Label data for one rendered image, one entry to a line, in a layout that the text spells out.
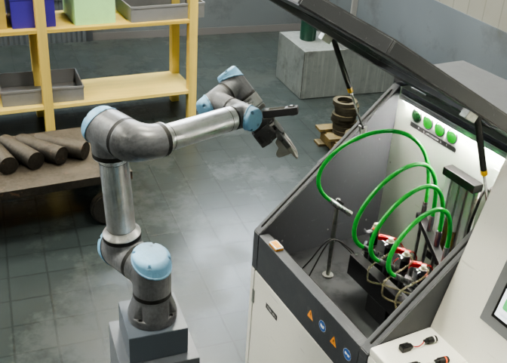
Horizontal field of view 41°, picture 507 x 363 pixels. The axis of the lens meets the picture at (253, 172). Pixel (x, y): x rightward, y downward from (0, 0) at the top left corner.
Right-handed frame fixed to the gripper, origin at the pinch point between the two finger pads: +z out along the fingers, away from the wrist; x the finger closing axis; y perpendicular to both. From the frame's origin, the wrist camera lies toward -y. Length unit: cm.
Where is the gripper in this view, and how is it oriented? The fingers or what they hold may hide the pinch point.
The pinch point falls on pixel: (296, 153)
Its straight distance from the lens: 222.3
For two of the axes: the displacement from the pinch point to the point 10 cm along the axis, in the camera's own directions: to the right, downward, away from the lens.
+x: -1.3, 2.5, -9.6
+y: -7.8, 5.7, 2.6
